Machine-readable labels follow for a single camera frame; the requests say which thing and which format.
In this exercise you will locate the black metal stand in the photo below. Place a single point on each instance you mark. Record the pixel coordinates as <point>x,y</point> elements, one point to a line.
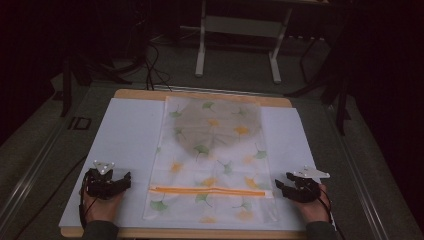
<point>340,100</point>
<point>66,86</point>

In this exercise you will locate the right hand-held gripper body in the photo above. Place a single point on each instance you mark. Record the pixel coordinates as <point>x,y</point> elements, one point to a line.
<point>308,186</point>

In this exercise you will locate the black floor socket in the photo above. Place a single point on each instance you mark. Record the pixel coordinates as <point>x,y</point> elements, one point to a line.
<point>80,123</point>

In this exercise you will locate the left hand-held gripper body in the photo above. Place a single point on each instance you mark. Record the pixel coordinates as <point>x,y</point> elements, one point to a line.
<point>100,185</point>

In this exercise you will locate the white metal desk frame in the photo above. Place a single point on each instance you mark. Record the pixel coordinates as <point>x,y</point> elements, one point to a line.
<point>240,26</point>

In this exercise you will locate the person's right hand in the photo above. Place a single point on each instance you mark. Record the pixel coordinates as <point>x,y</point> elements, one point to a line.
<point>313,210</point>

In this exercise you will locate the leaf print translucent zipper bag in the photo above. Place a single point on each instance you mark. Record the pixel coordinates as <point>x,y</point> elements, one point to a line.
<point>213,193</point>

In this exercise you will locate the person's left hand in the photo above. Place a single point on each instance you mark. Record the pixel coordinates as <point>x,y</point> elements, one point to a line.
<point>101,208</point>

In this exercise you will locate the white table mat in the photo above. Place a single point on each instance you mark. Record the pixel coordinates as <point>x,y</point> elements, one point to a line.
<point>130,140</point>

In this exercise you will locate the metal floor rail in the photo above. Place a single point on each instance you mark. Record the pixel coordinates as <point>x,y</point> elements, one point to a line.
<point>26,186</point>
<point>360,173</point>

